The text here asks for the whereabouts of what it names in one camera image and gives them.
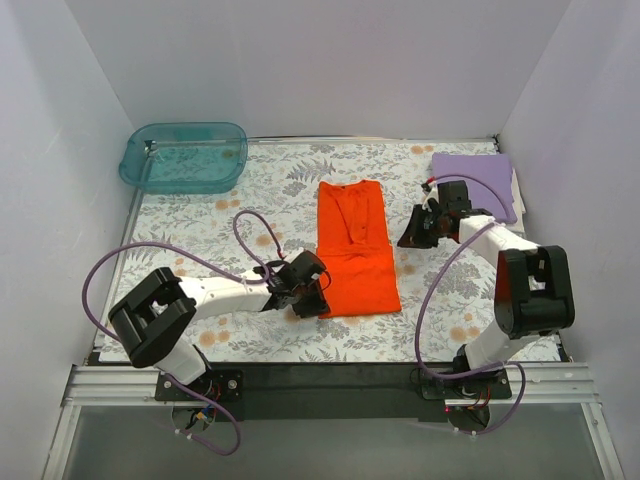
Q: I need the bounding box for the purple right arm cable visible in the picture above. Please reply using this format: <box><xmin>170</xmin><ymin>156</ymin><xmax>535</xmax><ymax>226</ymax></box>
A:
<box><xmin>413</xmin><ymin>173</ymin><xmax>526</xmax><ymax>437</ymax></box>

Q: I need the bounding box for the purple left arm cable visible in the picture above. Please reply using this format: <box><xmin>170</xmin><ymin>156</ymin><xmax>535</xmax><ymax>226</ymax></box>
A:
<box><xmin>82</xmin><ymin>209</ymin><xmax>286</xmax><ymax>456</ymax></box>

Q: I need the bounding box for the white folded t-shirt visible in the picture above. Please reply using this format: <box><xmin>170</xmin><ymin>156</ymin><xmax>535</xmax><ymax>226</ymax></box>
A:
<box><xmin>510</xmin><ymin>169</ymin><xmax>526</xmax><ymax>236</ymax></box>

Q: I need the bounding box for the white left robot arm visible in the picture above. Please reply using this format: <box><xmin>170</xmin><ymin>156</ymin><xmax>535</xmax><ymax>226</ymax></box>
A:
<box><xmin>109</xmin><ymin>249</ymin><xmax>331</xmax><ymax>400</ymax></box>

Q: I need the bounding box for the orange t-shirt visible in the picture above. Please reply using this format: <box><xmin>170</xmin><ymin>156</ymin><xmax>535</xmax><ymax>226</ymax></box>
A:
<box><xmin>317</xmin><ymin>180</ymin><xmax>402</xmax><ymax>318</ymax></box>

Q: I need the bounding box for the aluminium table frame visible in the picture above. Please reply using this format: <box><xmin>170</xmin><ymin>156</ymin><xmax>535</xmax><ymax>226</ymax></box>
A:
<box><xmin>44</xmin><ymin>362</ymin><xmax>623</xmax><ymax>479</ymax></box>

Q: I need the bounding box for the purple folded t-shirt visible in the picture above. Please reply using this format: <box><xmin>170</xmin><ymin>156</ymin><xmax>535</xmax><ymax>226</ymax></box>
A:
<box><xmin>432</xmin><ymin>153</ymin><xmax>517</xmax><ymax>223</ymax></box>

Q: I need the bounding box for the teal plastic bin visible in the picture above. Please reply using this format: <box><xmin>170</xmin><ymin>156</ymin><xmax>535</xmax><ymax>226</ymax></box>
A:
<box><xmin>118</xmin><ymin>122</ymin><xmax>248</xmax><ymax>195</ymax></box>

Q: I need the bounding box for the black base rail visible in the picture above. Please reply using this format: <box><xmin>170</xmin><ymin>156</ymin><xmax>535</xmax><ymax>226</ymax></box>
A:
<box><xmin>154</xmin><ymin>362</ymin><xmax>514</xmax><ymax>424</ymax></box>

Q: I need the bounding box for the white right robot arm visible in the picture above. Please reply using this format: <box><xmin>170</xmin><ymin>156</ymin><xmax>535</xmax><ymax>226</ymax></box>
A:
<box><xmin>398</xmin><ymin>174</ymin><xmax>575</xmax><ymax>398</ymax></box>

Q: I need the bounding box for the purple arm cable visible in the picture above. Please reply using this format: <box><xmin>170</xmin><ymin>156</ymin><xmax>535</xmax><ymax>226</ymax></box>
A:
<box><xmin>413</xmin><ymin>173</ymin><xmax>526</xmax><ymax>437</ymax></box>
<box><xmin>82</xmin><ymin>209</ymin><xmax>286</xmax><ymax>456</ymax></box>

